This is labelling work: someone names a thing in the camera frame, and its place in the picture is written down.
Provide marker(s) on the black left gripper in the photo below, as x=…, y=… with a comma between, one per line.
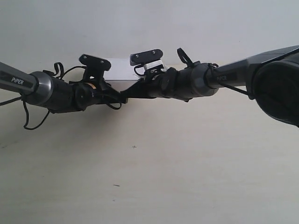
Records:
x=89, y=95

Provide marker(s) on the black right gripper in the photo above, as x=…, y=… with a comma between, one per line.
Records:
x=150, y=88

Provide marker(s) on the white lidded plastic container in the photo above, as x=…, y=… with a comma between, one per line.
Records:
x=122, y=71

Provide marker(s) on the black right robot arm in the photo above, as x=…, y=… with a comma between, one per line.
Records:
x=270, y=78

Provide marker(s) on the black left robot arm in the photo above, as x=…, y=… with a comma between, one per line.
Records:
x=49, y=90

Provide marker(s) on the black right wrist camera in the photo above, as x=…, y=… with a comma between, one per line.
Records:
x=148, y=60

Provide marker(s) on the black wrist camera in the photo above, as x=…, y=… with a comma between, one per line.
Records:
x=95, y=65
x=148, y=60

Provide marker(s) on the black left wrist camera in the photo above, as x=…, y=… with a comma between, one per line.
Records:
x=95, y=65

